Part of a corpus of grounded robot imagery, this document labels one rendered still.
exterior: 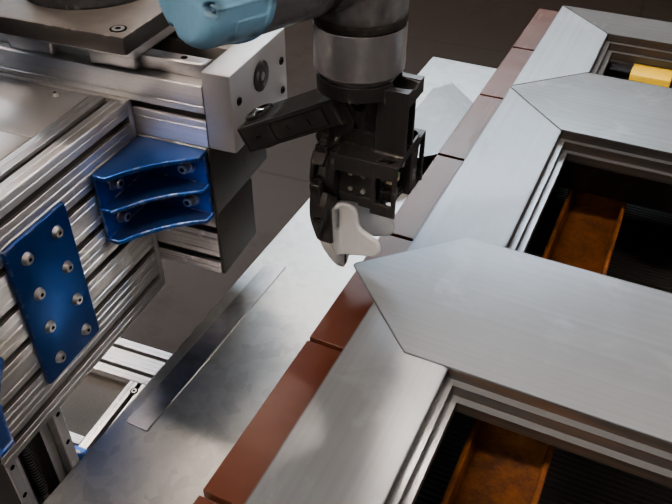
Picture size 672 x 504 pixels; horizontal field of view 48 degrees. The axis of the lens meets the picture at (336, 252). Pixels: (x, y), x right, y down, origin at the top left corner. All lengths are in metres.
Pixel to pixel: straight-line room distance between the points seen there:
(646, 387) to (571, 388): 0.06
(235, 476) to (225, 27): 0.33
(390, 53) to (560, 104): 0.50
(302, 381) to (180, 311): 1.32
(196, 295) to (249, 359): 1.13
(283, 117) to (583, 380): 0.34
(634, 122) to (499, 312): 0.42
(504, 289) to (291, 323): 0.30
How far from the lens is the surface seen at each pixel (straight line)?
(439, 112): 1.28
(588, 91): 1.11
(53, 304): 0.81
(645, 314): 0.75
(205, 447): 0.81
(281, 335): 0.91
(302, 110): 0.65
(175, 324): 1.93
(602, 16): 1.37
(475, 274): 0.74
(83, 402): 1.53
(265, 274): 0.99
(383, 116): 0.62
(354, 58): 0.59
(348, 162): 0.64
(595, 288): 0.76
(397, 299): 0.71
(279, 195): 2.34
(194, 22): 0.51
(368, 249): 0.70
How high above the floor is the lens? 1.33
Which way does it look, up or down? 39 degrees down
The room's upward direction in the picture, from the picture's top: straight up
